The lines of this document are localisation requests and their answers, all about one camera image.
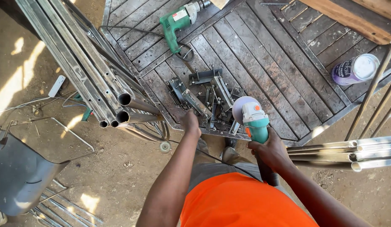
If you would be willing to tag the grey plastic chair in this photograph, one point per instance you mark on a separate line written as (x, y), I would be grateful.
(20, 176)

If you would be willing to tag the white power strip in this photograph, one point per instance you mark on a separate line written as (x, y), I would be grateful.
(57, 85)

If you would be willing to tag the welded metal bracket assembly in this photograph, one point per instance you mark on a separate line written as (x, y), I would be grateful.
(205, 98)

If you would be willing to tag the thin steel rod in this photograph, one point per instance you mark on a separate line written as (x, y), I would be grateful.
(386, 121)
(379, 108)
(370, 91)

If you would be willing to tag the pile of thin metal rods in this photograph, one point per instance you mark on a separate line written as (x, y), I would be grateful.
(60, 208)

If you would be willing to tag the person's right fingers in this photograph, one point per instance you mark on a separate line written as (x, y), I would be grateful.
(252, 149)

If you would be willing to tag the bundle of long steel tubes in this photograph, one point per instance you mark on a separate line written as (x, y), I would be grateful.
(88, 63)

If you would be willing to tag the bundle of shiny steel pipes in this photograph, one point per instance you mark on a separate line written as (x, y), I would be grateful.
(346, 153)

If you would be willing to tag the teal angle grinder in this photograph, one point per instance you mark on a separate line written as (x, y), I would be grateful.
(256, 129)

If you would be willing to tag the person's right hand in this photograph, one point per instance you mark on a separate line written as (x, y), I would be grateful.
(269, 150)

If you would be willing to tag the person's grey trousers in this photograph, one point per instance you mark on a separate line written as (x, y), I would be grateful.
(214, 164)

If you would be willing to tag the person's left hand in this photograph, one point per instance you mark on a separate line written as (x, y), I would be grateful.
(190, 122)

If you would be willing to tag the green electric drill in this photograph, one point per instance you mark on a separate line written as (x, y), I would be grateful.
(179, 22)

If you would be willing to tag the slatted metal work table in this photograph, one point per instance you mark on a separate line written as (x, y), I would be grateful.
(261, 63)

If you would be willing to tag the wooden plank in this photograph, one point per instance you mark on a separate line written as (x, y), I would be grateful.
(349, 19)

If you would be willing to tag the purple paint can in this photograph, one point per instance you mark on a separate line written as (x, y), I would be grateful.
(355, 69)

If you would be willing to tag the green tool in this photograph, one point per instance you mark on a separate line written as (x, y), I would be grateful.
(83, 108)

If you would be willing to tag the person's orange shirt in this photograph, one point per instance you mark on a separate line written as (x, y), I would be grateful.
(242, 201)

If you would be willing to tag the person's black shoe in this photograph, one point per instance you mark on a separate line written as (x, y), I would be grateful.
(230, 142)

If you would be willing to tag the grinding disc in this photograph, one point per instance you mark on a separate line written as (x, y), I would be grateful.
(165, 147)

